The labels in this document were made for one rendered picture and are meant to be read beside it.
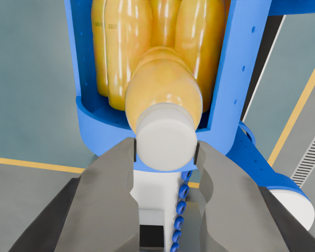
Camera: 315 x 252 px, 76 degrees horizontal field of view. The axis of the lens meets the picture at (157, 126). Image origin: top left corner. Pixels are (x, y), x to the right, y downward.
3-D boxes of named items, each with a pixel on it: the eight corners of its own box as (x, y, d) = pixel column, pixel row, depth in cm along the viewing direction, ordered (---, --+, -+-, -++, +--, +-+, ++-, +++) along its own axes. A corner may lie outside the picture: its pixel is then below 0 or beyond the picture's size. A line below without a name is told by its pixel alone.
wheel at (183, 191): (176, 198, 65) (182, 202, 64) (178, 188, 63) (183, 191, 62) (184, 191, 68) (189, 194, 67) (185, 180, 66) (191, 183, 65)
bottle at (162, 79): (129, 55, 29) (94, 106, 13) (175, 36, 28) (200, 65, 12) (148, 98, 32) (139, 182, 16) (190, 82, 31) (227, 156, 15)
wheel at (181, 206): (174, 215, 68) (179, 218, 67) (176, 205, 66) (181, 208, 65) (181, 206, 71) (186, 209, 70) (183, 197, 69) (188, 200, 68)
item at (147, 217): (137, 213, 75) (132, 256, 61) (137, 205, 73) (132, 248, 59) (164, 214, 75) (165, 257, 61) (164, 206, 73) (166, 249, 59)
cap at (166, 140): (127, 117, 14) (124, 131, 12) (182, 97, 13) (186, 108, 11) (150, 160, 15) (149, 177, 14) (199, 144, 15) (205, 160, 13)
